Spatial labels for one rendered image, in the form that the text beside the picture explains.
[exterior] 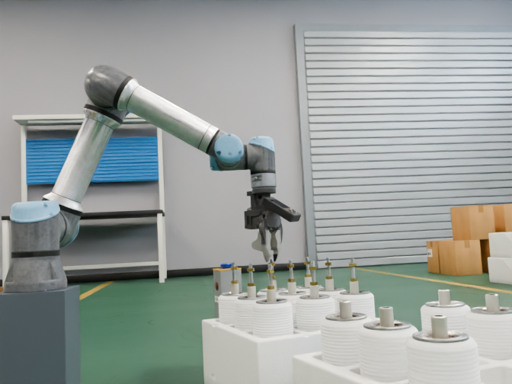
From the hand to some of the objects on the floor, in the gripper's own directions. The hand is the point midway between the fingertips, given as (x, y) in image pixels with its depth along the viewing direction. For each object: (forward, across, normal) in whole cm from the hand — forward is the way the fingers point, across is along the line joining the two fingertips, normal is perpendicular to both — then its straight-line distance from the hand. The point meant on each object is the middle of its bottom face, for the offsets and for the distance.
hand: (273, 257), depth 149 cm
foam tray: (+35, +6, +10) cm, 36 cm away
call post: (+35, -2, -19) cm, 40 cm away
